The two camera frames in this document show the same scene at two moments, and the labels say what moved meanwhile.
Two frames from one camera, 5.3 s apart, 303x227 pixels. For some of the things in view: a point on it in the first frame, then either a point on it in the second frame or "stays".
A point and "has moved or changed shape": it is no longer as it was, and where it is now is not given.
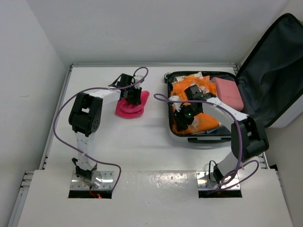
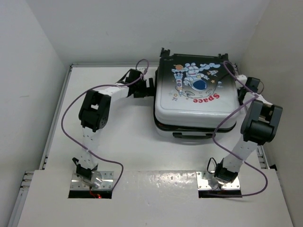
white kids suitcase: x=267 y=86 has moved or changed shape
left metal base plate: x=100 y=180 stays
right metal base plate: x=231 y=181 stays
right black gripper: x=182 y=123 -> x=241 y=89
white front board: x=153 y=198 stays
